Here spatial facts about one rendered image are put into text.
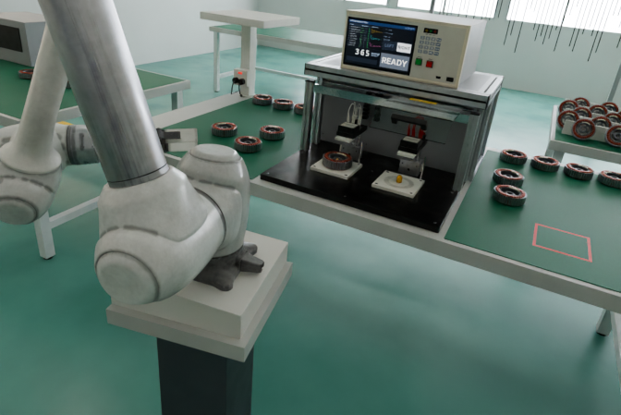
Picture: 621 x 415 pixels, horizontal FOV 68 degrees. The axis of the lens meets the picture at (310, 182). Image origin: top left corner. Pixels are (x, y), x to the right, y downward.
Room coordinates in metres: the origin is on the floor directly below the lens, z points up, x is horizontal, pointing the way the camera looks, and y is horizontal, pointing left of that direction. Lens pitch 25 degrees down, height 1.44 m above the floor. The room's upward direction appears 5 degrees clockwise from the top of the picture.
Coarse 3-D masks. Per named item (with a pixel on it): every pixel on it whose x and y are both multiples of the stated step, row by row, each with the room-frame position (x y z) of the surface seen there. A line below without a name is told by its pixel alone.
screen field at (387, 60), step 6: (384, 54) 1.70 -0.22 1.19; (390, 54) 1.69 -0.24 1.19; (384, 60) 1.70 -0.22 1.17; (390, 60) 1.69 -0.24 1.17; (396, 60) 1.68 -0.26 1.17; (402, 60) 1.67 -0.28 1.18; (408, 60) 1.66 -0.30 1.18; (384, 66) 1.69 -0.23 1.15; (390, 66) 1.69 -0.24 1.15; (396, 66) 1.68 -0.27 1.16; (402, 66) 1.67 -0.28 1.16
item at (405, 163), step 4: (400, 160) 1.64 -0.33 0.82; (404, 160) 1.63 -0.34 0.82; (408, 160) 1.63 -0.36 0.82; (412, 160) 1.63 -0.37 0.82; (416, 160) 1.63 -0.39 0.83; (420, 160) 1.64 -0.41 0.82; (400, 164) 1.64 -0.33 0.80; (404, 164) 1.63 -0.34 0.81; (408, 164) 1.62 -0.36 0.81; (412, 164) 1.62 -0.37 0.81; (416, 164) 1.61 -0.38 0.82; (420, 164) 1.62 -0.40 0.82; (400, 168) 1.63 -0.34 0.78; (404, 168) 1.63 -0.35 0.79; (408, 168) 1.62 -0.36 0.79; (412, 168) 1.62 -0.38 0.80; (416, 168) 1.61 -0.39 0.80; (404, 172) 1.63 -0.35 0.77; (408, 172) 1.62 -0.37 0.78; (412, 172) 1.61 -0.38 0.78; (416, 172) 1.61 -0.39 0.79; (416, 176) 1.61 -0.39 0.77
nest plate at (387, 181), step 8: (384, 176) 1.55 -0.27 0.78; (392, 176) 1.56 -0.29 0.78; (376, 184) 1.47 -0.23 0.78; (384, 184) 1.48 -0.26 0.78; (392, 184) 1.49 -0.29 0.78; (400, 184) 1.49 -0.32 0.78; (408, 184) 1.50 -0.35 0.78; (416, 184) 1.51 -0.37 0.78; (400, 192) 1.43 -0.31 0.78; (408, 192) 1.43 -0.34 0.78; (416, 192) 1.45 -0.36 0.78
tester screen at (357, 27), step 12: (348, 24) 1.76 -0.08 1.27; (360, 24) 1.74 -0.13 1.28; (372, 24) 1.72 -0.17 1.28; (384, 24) 1.70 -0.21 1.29; (348, 36) 1.76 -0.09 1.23; (360, 36) 1.74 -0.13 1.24; (372, 36) 1.72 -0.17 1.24; (384, 36) 1.70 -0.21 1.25; (396, 36) 1.68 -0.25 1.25; (408, 36) 1.67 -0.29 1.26; (348, 48) 1.76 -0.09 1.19; (360, 48) 1.74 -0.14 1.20; (372, 48) 1.72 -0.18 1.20; (348, 60) 1.75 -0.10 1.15
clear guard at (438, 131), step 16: (400, 96) 1.61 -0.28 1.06; (416, 96) 1.63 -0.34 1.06; (384, 112) 1.43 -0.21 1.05; (400, 112) 1.42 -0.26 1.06; (416, 112) 1.42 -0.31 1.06; (432, 112) 1.44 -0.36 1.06; (448, 112) 1.45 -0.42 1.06; (384, 128) 1.39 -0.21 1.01; (400, 128) 1.38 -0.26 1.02; (416, 128) 1.36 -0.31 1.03; (432, 128) 1.35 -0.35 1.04; (448, 128) 1.34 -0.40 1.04
